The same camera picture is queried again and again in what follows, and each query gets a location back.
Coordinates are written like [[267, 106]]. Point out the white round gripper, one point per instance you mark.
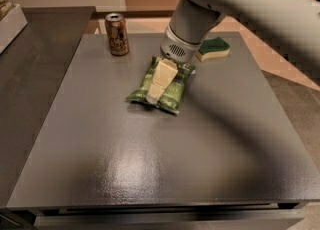
[[175, 49]]

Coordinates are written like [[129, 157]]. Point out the green jalapeno chip bag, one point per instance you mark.
[[171, 98]]

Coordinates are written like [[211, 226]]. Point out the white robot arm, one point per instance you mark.
[[290, 27]]

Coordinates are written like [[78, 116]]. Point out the green yellow sponge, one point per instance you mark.
[[213, 48]]

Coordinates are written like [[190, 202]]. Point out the brown drink can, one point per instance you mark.
[[117, 34]]

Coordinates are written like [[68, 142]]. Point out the dark side counter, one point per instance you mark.
[[32, 68]]

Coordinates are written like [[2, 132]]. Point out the white box with items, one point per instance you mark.
[[12, 22]]

